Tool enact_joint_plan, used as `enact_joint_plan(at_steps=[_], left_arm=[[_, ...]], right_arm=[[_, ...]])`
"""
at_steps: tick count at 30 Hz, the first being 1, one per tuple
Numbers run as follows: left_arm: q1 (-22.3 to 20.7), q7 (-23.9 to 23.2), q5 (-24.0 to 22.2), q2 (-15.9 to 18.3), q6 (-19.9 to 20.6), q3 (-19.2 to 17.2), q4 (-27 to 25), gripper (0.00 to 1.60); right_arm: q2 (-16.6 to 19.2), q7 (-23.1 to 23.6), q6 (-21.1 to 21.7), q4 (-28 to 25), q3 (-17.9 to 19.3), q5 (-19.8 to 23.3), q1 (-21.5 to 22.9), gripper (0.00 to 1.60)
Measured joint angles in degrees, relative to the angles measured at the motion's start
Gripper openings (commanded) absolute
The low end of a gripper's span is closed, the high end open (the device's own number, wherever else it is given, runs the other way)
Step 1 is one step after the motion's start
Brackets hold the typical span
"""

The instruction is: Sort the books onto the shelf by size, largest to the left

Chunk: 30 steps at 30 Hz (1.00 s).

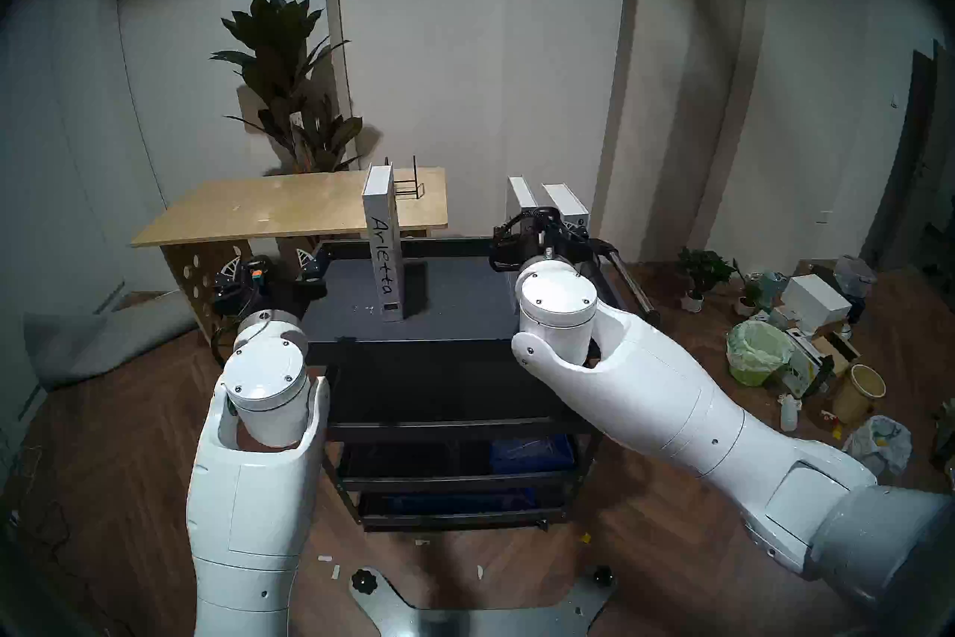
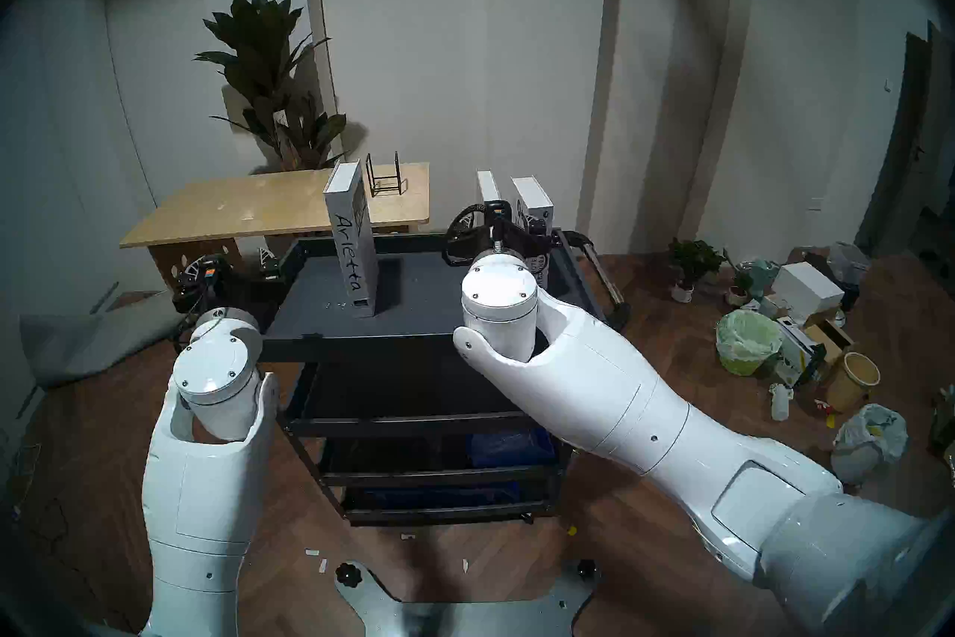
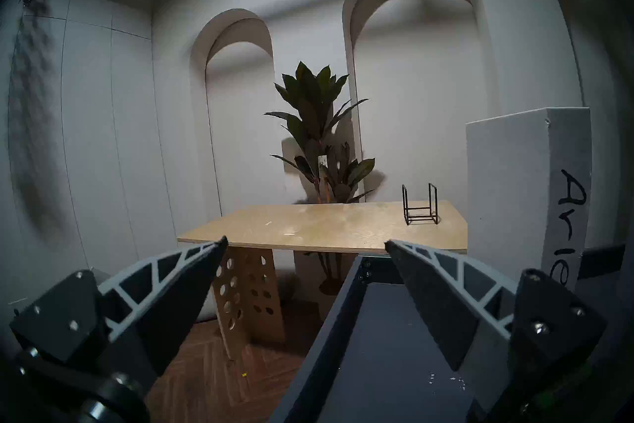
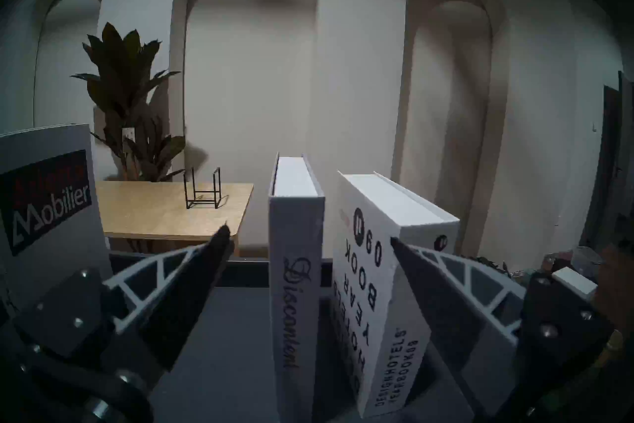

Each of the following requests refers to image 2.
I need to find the grey metal robot base plate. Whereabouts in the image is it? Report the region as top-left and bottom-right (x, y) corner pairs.
(334, 559), (601, 637)

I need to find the light wooden table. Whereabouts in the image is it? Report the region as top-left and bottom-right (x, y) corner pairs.
(119, 162), (431, 293)

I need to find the white bin with white bag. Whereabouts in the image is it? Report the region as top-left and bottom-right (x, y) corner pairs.
(830, 403), (909, 486)

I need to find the dark door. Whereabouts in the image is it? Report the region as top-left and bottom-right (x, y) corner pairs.
(854, 20), (955, 259)

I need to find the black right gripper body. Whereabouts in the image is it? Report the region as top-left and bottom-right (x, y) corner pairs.
(485, 218), (551, 257)

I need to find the bin with green bag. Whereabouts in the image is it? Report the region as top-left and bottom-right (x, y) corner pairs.
(716, 309), (784, 377)

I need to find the black wire book stand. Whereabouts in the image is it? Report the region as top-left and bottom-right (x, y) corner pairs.
(365, 152), (404, 198)

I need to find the small green plant white pot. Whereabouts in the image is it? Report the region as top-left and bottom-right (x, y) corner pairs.
(666, 237), (728, 304)

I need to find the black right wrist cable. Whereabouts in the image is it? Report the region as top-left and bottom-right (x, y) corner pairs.
(445, 203), (498, 265)

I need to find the black floor cable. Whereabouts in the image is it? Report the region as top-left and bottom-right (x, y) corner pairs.
(0, 441), (113, 633)

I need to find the tall dark-leaved potted plant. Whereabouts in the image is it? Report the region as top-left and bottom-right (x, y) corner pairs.
(193, 0), (348, 172)

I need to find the white Design Hotels yearbook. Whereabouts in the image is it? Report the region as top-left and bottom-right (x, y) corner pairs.
(512, 177), (554, 289)

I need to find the white cardboard box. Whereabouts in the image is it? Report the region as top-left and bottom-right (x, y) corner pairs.
(771, 262), (845, 317)

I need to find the large white Arletta book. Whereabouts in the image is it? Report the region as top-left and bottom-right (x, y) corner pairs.
(323, 160), (379, 318)

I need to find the tiny potted plant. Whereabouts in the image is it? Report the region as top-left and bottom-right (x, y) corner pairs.
(722, 249), (754, 307)

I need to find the teal watering can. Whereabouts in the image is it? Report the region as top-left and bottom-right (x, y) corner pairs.
(746, 259), (780, 297)

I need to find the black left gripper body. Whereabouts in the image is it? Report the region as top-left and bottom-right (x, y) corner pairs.
(175, 259), (288, 319)

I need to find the long blue plastic bin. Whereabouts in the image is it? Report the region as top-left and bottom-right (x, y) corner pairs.
(363, 481), (521, 509)

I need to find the green and white carton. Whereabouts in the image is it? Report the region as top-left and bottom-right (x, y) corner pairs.
(773, 317), (827, 388)

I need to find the beige plastic bucket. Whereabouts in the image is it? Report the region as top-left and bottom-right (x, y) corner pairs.
(824, 352), (881, 414)

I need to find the black three-tier utility cart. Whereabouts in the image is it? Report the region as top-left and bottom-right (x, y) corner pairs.
(257, 230), (632, 526)

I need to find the open brown cardboard box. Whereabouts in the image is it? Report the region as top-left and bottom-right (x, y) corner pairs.
(802, 322), (855, 364)

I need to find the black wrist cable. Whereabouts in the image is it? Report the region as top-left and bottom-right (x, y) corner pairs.
(174, 277), (215, 347)
(445, 203), (498, 265)

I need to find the clear plastic storage container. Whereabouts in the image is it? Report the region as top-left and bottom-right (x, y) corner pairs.
(826, 241), (871, 285)

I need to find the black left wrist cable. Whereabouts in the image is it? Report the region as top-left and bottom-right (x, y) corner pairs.
(174, 277), (215, 347)

